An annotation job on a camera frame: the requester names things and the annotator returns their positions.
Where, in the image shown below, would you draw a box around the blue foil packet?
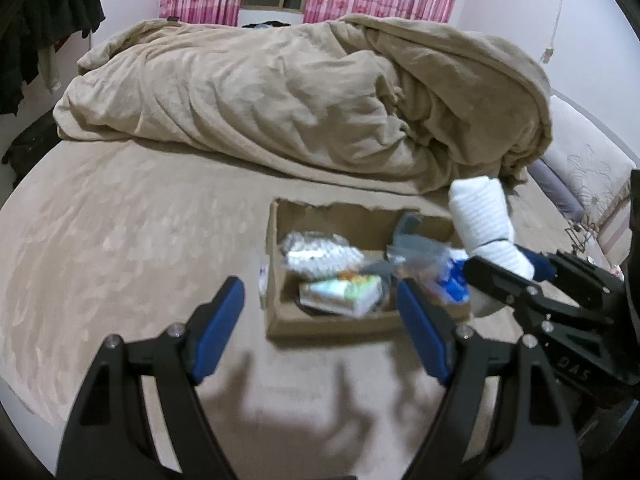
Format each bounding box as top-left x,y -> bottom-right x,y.
436,248 -> 470,304

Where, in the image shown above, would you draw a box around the white socks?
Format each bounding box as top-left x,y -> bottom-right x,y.
447,174 -> 536,319

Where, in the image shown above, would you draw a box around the grey-blue knitted gloves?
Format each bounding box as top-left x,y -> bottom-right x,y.
386,211 -> 425,264

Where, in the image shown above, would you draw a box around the clear plastic snack bag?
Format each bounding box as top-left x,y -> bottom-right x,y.
386,235 -> 450,285

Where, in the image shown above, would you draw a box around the grey-blue pillow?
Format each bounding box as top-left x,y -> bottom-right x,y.
527,159 -> 585,222

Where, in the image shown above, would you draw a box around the green white tissue pack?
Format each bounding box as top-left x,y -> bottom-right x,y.
298,275 -> 384,318

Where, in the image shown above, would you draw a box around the white patterned packet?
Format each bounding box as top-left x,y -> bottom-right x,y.
279,231 -> 364,280

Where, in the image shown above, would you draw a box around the white embroidered pillow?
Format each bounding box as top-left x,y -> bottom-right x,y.
542,96 -> 636,230

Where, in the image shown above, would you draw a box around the brown cardboard box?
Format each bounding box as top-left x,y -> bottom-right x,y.
264,198 -> 470,341

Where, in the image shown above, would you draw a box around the beige bed sheet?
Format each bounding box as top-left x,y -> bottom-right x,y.
0,136 -> 616,480

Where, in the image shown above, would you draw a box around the beige fleece blanket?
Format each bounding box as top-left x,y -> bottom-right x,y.
53,14 -> 552,195

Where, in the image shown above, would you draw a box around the black clothes on rack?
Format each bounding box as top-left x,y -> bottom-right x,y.
1,0 -> 105,115

